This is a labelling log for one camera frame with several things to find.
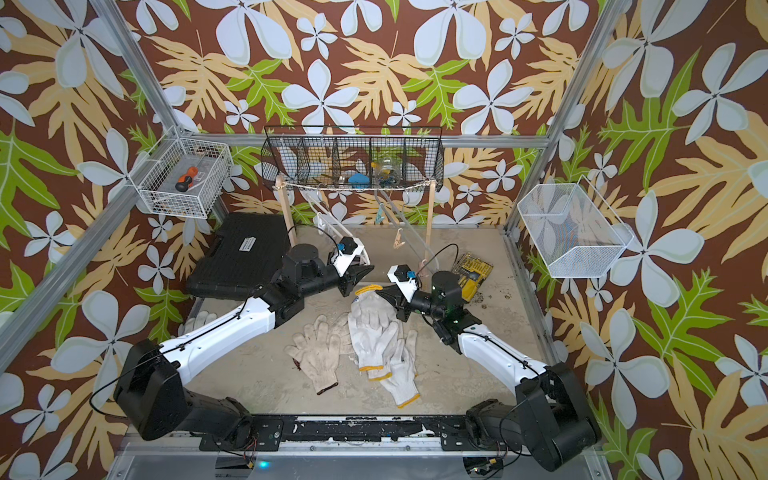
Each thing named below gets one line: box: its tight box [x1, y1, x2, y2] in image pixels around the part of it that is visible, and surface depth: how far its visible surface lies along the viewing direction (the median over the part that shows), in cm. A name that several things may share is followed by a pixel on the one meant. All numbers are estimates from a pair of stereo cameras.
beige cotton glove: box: [284, 313, 354, 395], surface depth 89 cm
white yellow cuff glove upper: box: [348, 304, 400, 372], surface depth 89 cm
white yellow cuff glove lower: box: [380, 329, 420, 409], surface depth 84 cm
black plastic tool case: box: [187, 212, 291, 300], surface depth 104 cm
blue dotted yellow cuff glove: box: [351, 284, 398, 331], surface depth 87 cm
